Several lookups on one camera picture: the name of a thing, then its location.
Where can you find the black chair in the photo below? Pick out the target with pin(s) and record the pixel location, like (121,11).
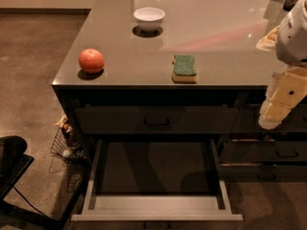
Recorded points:
(13,162)

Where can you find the drawer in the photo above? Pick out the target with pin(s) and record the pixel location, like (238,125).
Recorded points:
(270,173)
(111,120)
(156,186)
(247,121)
(264,152)

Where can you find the green yellow sponge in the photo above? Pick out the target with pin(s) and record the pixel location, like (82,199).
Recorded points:
(184,70)

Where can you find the white ceramic bowl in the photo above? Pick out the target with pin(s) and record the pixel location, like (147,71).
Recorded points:
(149,19)

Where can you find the wire basket with items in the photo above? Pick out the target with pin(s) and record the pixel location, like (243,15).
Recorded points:
(66,143)

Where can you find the orange round fruit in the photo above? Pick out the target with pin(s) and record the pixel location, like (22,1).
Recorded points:
(91,61)

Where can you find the dark grey cabinet counter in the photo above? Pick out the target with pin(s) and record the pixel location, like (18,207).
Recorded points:
(231,72)

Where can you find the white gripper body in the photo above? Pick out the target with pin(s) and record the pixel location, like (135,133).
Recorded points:
(294,42)

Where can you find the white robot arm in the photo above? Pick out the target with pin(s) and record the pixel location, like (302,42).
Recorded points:
(289,38)

